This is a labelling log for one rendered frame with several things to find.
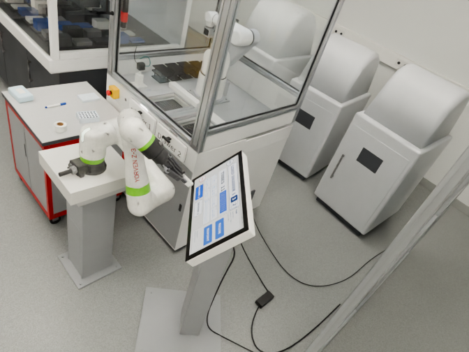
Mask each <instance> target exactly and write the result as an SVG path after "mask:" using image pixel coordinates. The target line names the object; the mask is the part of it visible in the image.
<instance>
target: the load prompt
mask: <svg viewBox="0 0 469 352"><path fill-rule="evenodd" d="M228 185H229V204H230V210H233V209H234V208H236V207H238V206H240V203H239V184H238V174H237V162H235V163H233V164H232V165H230V166H228Z"/></svg>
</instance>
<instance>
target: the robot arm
mask: <svg viewBox="0 0 469 352"><path fill-rule="evenodd" d="M163 143H164V141H163V140H162V141H160V140H159V139H158V138H157V137H156V136H155V135H154V134H153V133H152V132H151V131H150V130H149V129H148V128H147V127H146V125H145V123H144V122H143V121H142V117H141V115H140V113H139V112H138V111H137V110H134V109H130V108H128V109H125V110H122V111H121V112H120V113H119V115H118V117H115V118H112V119H108V120H105V121H102V122H93V123H88V124H85V125H83V126H82V127H81V129H80V143H79V155H80V157H79V158H76V159H72V160H70V162H69V164H68V167H67V169H68V170H65V171H62V172H60V173H58V175H59V176H60V177H62V176H64V175H68V174H72V175H74V174H76V175H77V176H79V177H80V178H82V177H84V176H85V175H100V174H102V173H104V172H105V171H106V168H107V164H106V162H105V155H106V148H107V147H109V146H110V145H114V144H116V145H118V146H119V147H120V148H121V150H122V151H123V152H124V161H125V181H126V200H127V207H128V210H129V212H130V213H131V214H133V215H135V216H137V217H142V216H144V215H146V214H148V213H150V211H152V210H153V209H155V208H156V207H158V206H159V205H162V204H163V203H166V202H167V201H169V200H171V199H172V198H173V196H174V193H175V189H174V185H173V183H171V181H170V180H169V179H168V178H167V177H166V176H165V175H164V174H163V173H162V171H161V170H160V169H159V168H158V166H157V165H156V164H161V166H162V167H163V168H164V169H165V171H163V172H164V173H165V174H167V175H169V176H171V177H172V178H173V179H175V180H177V181H179V180H181V181H182V182H183V183H184V184H185V185H186V186H187V187H188V188H189V187H190V186H193V182H192V181H191V180H190V179H189V178H187V176H185V174H184V173H185V171H183V168H182V167H181V166H180V165H179V164H178V163H177V161H176V160H175V159H174V157H173V155H172V154H168V151H167V150H166V149H165V148H164V147H163Z"/></svg>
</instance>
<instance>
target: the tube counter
mask: <svg viewBox="0 0 469 352"><path fill-rule="evenodd" d="M226 212H228V199H227V184H224V185H223V186H221V187H219V216H221V215H223V214H225V213H226Z"/></svg>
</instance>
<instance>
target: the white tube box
mask: <svg viewBox="0 0 469 352"><path fill-rule="evenodd" d="M76 117H77V120H78V121H79V123H80V124H84V123H92V122H99V121H100V117H99V116H98V113H97V112H96V111H95V110H91V111H82V112H76Z"/></svg>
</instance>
